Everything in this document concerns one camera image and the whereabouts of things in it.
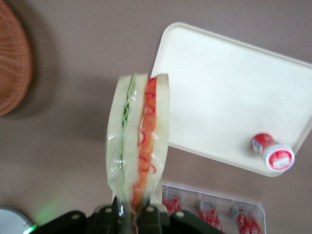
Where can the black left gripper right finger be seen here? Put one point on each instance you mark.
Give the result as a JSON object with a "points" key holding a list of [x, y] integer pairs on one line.
{"points": [[152, 221]]}

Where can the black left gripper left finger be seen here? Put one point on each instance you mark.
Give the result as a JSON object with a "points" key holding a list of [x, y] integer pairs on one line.
{"points": [[106, 221]]}

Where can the sandwich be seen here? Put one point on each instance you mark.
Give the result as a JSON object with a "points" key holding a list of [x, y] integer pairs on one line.
{"points": [[129, 146]]}

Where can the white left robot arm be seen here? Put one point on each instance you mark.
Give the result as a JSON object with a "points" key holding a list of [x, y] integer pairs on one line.
{"points": [[12, 219]]}

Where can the cream plastic tray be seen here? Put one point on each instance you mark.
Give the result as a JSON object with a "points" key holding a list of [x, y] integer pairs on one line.
{"points": [[219, 85]]}

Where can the round brown wicker basket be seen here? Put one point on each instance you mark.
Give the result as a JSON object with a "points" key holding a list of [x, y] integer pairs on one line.
{"points": [[12, 61]]}

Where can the red cola bottle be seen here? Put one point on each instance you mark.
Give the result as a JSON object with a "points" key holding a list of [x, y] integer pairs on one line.
{"points": [[170, 202], [209, 215], [246, 219]]}

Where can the clear acrylic bottle rack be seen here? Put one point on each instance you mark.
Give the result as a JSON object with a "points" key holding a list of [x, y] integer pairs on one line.
{"points": [[219, 195]]}

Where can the small red white drink cup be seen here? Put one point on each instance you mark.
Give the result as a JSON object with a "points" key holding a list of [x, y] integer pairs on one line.
{"points": [[273, 151]]}

